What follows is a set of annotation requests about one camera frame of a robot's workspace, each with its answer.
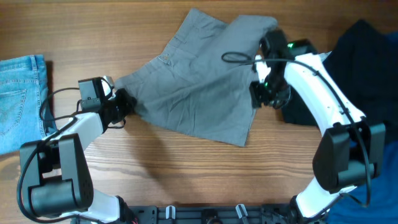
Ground grey shorts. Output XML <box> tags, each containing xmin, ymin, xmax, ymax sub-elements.
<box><xmin>115</xmin><ymin>9</ymin><xmax>278</xmax><ymax>147</ymax></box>

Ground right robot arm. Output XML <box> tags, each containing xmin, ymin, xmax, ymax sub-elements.
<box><xmin>249</xmin><ymin>30</ymin><xmax>386</xmax><ymax>223</ymax></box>

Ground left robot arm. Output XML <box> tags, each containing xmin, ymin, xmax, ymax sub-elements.
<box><xmin>17</xmin><ymin>76</ymin><xmax>139</xmax><ymax>223</ymax></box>

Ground black garment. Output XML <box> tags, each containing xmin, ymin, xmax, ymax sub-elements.
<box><xmin>281</xmin><ymin>19</ymin><xmax>398</xmax><ymax>144</ymax></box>

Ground folded blue denim jeans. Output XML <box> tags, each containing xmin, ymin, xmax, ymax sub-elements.
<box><xmin>1</xmin><ymin>55</ymin><xmax>56</xmax><ymax>154</ymax></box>

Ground right black camera cable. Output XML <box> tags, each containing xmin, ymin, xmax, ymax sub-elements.
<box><xmin>221</xmin><ymin>51</ymin><xmax>373</xmax><ymax>208</ymax></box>

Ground black camera cable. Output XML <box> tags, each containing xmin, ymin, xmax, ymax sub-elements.
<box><xmin>17</xmin><ymin>86</ymin><xmax>81</xmax><ymax>223</ymax></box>
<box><xmin>221</xmin><ymin>51</ymin><xmax>373</xmax><ymax>208</ymax></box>

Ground left black camera cable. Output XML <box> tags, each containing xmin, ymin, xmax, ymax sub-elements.
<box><xmin>17</xmin><ymin>86</ymin><xmax>81</xmax><ymax>223</ymax></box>

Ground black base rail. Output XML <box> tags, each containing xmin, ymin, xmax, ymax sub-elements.
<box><xmin>121</xmin><ymin>203</ymin><xmax>302</xmax><ymax>224</ymax></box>

